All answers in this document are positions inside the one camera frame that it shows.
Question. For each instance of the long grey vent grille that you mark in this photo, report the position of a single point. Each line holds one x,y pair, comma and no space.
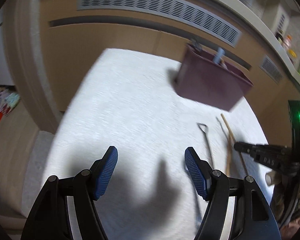
177,10

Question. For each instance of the light blue handled scoop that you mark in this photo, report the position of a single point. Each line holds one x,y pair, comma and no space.
220,53

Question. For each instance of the light wooden chopstick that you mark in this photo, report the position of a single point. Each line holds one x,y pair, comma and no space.
231,141

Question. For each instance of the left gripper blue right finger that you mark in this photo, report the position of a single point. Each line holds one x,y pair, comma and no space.
214,187

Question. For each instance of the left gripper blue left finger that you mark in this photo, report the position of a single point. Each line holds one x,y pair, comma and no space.
89,185

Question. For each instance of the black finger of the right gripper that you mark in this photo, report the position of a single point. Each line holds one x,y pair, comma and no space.
274,151

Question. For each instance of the yellow lid jar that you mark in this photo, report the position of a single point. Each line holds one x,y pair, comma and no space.
291,53

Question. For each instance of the brown wooden spoon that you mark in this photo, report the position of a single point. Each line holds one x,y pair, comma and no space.
222,63

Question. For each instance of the white lace tablecloth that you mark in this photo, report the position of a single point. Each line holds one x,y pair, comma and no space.
127,100

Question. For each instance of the short grey vent grille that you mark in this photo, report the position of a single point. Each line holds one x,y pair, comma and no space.
271,69

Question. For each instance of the maroon plastic utensil caddy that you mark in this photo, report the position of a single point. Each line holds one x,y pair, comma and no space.
201,80

